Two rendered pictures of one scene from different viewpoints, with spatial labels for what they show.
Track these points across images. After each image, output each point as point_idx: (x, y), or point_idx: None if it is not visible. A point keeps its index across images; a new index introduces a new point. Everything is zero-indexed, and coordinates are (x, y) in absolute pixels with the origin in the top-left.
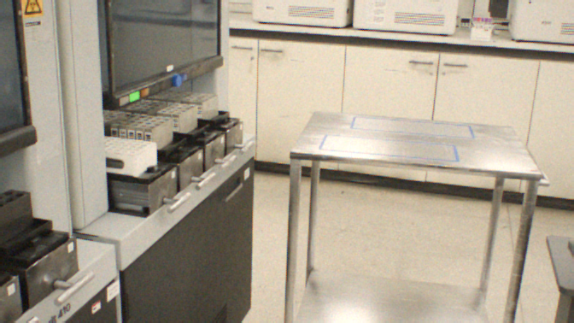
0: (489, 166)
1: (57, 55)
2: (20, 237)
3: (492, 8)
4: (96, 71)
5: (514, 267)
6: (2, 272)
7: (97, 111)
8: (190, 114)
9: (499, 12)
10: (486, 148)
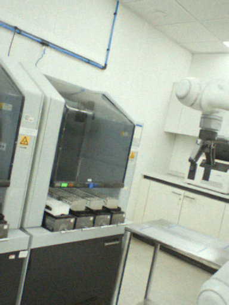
0: (210, 259)
1: (31, 160)
2: None
3: (188, 174)
4: (49, 171)
5: None
6: None
7: (45, 185)
8: (98, 202)
9: (191, 177)
10: (222, 253)
